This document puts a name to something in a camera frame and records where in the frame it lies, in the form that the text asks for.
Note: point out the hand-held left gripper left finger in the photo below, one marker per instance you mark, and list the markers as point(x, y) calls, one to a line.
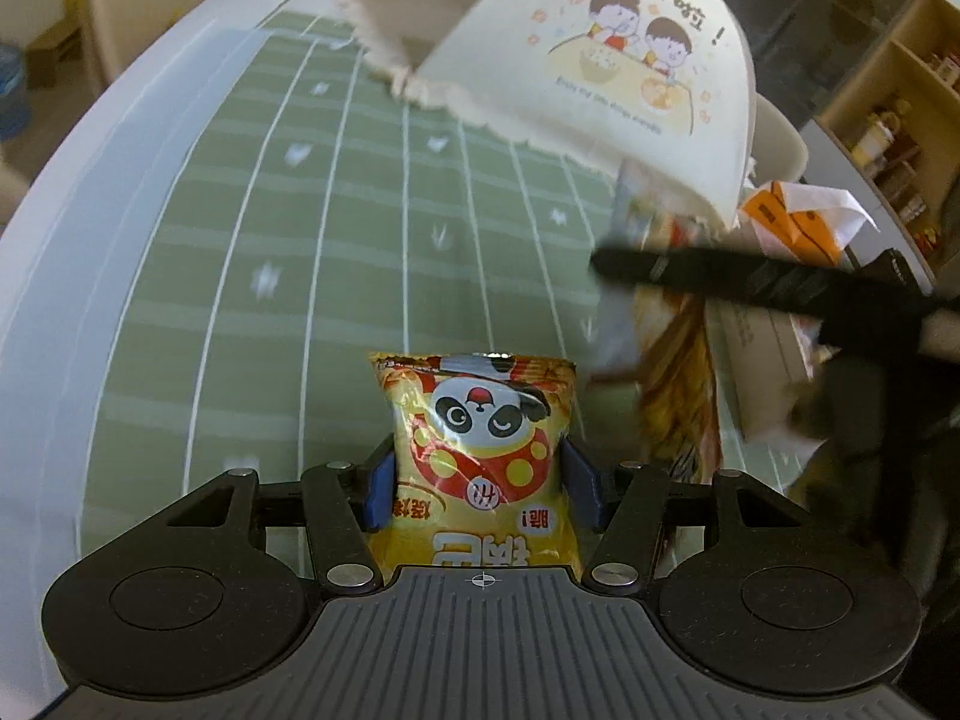
point(379, 491)

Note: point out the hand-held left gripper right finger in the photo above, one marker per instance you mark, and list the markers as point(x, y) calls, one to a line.
point(581, 487)

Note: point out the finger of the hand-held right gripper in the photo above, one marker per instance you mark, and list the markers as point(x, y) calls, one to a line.
point(750, 277)

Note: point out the pink cardboard box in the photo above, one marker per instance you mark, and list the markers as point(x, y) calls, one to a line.
point(757, 367)

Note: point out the yellow panda snack packet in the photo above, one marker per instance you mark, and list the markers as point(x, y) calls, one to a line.
point(472, 465)

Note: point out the orange tissue pack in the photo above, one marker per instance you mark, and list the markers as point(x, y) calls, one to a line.
point(795, 229)

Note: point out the beige chair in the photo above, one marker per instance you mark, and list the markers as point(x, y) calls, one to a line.
point(142, 0)
point(780, 142)

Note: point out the wooden shelf unit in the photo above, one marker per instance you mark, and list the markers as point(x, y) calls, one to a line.
point(900, 60)

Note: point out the green checked tablecloth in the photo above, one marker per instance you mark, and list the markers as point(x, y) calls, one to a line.
point(262, 202)

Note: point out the cream cartoon print food cover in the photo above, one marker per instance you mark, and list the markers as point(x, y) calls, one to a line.
point(525, 52)

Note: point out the blue water bottle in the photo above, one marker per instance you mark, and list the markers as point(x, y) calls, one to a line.
point(11, 90)

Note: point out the brown cardboard box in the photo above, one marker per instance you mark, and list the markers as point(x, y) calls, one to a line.
point(52, 52)

